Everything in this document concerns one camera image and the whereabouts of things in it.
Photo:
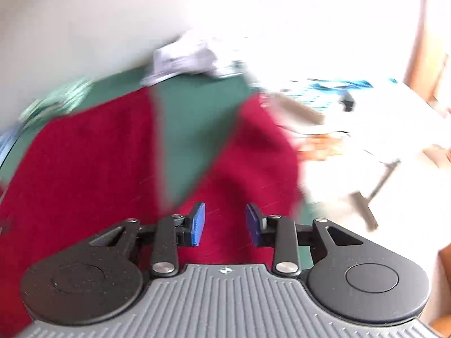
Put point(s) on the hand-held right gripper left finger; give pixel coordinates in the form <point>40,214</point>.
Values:
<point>197,225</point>

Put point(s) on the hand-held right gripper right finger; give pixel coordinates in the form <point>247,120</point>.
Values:
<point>253,225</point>

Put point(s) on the red knitted sweater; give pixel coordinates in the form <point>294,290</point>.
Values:
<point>88,165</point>

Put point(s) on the teal patterned cloth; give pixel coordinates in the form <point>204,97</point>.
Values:
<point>338,85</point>

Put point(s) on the white crumpled garment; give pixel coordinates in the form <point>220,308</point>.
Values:
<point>183,60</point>

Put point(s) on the white covered table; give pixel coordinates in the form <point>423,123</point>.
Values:
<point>394,126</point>

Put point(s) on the green striped folded cloth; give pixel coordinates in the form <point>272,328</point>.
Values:
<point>60,98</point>

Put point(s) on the wooden door frame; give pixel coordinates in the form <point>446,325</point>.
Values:
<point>419,42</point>

